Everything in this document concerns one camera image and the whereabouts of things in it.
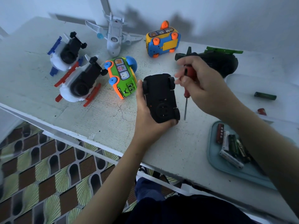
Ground person's left hand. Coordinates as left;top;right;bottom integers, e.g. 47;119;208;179
131;79;179;150

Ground person's right hand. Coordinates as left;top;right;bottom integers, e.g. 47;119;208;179
174;56;244;120

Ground red handled screwdriver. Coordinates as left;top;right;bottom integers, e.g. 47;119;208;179
183;64;198;121

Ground person's right forearm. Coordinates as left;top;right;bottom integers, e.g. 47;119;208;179
218;100;299;218

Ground person's left forearm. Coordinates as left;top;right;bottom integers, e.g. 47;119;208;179
74;140;153;224

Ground green orange toy bus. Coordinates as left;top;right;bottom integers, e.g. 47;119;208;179
104;56;138;100

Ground yellow blue toy bus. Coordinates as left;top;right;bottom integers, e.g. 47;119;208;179
146;20;181;58

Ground black toy car green spoiler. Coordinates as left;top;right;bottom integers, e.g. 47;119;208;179
175;46;243;79

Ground white helicopter toy red skids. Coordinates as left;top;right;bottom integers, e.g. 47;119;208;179
54;55;108;107

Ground white toy airplane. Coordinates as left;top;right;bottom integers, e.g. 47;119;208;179
85;12;143;58

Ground red battery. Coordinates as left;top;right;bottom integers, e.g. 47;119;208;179
216;123;225;145

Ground white battery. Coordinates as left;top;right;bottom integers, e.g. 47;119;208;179
219;149;244;170
221;131;231;152

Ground white plastic tray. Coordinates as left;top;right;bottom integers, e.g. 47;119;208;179
225;73;299;126

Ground white helicopter toy blue skids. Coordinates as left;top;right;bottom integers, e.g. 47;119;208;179
47;32;88;77

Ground light blue tray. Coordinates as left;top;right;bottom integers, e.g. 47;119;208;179
206;120;299;191

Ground dark green battery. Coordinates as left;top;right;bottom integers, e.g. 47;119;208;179
228;134;239;158

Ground person's blue trouser leg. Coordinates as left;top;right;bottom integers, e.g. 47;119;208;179
135;177;166;202

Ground black green battery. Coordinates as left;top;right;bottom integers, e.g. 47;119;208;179
236;138;251;164

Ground person's dark shirt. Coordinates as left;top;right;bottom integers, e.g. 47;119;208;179
114;194;260;224

